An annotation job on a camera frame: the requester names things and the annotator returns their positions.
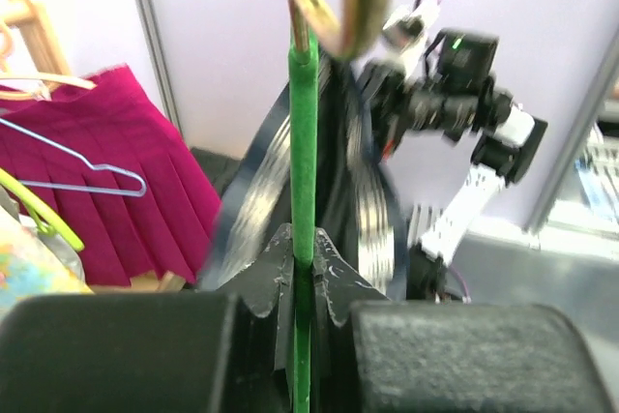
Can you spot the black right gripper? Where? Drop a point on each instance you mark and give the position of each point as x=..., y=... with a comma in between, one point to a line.
x=455, y=93

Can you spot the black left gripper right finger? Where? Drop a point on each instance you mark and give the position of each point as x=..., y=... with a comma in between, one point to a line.
x=371, y=354

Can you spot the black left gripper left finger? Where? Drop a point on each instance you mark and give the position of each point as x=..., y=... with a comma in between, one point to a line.
x=190, y=351

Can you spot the navy plaid skirt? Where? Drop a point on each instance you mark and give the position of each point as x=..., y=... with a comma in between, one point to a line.
x=355, y=203

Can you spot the green velvet hanger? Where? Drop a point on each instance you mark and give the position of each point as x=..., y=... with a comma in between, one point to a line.
x=303, y=94

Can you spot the floral pastel skirt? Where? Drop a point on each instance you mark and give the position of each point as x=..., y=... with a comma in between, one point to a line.
x=34, y=263

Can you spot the lime green plastic hanger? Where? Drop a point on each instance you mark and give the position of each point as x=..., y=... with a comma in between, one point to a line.
x=46, y=219

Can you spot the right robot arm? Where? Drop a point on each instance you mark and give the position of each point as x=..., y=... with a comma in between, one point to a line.
x=500, y=159

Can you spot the magenta pleated skirt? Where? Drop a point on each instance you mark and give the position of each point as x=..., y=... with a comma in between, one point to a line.
x=168, y=230

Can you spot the light wooden hanger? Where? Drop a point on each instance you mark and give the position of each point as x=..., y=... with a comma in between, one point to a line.
x=42, y=92

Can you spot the wooden clothes rack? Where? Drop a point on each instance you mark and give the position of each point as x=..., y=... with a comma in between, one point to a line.
x=30, y=19

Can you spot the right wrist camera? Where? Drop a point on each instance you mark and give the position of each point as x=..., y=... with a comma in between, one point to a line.
x=408, y=25

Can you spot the blue wire hanger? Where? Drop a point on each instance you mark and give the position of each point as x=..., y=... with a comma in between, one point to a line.
x=140, y=192

